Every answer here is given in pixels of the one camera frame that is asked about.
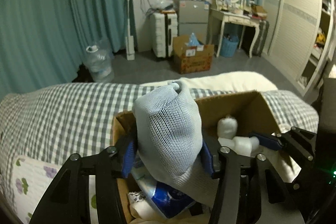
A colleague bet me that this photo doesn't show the light blue mesh cloth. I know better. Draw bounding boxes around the light blue mesh cloth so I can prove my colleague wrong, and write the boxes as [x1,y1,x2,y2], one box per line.
[132,81,218,207]

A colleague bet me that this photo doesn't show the white sock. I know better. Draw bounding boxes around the white sock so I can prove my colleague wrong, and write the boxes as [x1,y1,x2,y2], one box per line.
[218,136,260,157]
[217,115,238,139]

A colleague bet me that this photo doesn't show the large tissue pack plastic bag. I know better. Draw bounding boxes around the large tissue pack plastic bag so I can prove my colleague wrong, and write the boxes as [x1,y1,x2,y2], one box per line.
[128,152,302,224]

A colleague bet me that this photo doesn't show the silver mini fridge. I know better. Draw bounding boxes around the silver mini fridge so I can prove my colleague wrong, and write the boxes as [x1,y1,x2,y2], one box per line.
[174,0,210,43]

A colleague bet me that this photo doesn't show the large teal curtain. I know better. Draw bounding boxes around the large teal curtain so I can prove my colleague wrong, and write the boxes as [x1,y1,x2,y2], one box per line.
[1,0,135,96]

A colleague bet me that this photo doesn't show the grey checkered bed sheet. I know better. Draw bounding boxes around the grey checkered bed sheet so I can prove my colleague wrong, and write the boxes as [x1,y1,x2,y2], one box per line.
[0,82,320,224]

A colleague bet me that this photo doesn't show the blue laundry basket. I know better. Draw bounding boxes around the blue laundry basket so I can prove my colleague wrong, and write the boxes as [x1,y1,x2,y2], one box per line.
[219,34,239,58]

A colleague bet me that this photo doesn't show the floral white quilted mat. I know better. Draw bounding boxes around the floral white quilted mat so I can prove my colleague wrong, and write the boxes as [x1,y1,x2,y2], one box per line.
[10,155,100,224]

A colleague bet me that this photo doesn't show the white stick vacuum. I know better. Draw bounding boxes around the white stick vacuum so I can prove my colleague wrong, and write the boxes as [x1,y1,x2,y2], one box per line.
[125,0,135,61]

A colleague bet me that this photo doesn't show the blue tissue packet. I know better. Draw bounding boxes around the blue tissue packet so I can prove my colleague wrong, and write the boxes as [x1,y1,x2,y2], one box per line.
[131,154,195,219]

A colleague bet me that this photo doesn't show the white dressing table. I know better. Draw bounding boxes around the white dressing table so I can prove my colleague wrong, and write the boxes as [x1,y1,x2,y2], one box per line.
[207,8,261,58]

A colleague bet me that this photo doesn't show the cardboard box on floor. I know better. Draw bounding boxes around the cardboard box on floor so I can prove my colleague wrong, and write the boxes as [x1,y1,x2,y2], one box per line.
[173,34,214,74]

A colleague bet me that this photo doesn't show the white louvered wardrobe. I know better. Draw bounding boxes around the white louvered wardrobe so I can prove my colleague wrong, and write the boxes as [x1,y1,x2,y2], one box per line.
[262,0,335,95]

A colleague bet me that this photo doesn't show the dark suitcase by wardrobe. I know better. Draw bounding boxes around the dark suitcase by wardrobe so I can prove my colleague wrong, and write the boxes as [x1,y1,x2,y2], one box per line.
[252,20,269,57]

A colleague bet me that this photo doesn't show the brown cardboard box on bed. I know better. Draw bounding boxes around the brown cardboard box on bed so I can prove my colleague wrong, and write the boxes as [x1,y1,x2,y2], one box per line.
[110,90,302,224]

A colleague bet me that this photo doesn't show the white suitcase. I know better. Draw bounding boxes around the white suitcase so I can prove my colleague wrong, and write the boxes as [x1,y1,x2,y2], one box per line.
[150,12,178,58]

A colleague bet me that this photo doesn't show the clear water jug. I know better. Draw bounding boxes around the clear water jug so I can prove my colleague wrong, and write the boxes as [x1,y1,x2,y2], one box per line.
[84,39,114,83]

